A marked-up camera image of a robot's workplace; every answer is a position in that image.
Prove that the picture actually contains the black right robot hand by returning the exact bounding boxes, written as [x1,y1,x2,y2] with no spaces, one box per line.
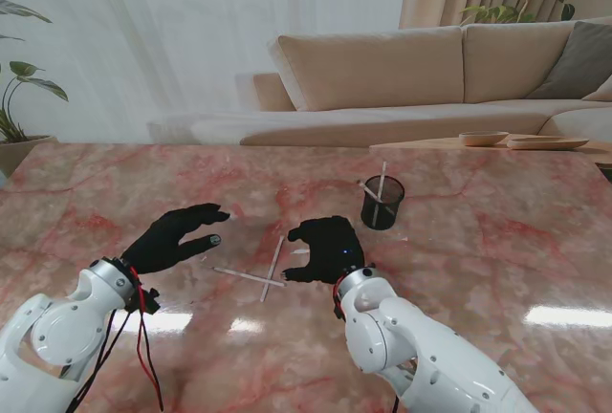
[284,215,367,286]

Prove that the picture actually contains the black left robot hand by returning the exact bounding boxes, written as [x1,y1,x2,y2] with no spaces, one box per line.
[121,202,232,275]

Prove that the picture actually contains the black mesh brush holder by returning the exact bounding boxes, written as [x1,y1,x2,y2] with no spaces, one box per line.
[361,174,406,231]

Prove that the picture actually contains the beige plant pot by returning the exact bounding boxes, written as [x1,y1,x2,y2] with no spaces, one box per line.
[0,134,59,180]

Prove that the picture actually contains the beige sofa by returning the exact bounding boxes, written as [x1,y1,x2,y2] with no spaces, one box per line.
[146,15,612,148]

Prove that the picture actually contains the wooden bowl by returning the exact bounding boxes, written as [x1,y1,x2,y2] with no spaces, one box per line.
[458,130,511,148]

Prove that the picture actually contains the large-leaf green plant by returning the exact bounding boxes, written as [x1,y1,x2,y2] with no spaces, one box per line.
[0,0,70,142]

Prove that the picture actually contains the white sheer curtain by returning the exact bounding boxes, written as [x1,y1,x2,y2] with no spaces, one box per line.
[0,0,413,144]

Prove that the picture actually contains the flat wooden tray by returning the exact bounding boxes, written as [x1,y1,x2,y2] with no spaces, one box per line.
[506,136,590,151]

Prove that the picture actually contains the grey sofa cushion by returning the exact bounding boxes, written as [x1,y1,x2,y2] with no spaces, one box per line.
[528,20,612,100]

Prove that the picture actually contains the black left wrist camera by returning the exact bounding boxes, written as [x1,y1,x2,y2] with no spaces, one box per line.
[138,288,162,315]

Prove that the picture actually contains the red left arm cable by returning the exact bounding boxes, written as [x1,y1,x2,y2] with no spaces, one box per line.
[128,267,165,412]

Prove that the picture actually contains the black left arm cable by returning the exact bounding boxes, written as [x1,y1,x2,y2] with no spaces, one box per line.
[66,310,135,413]

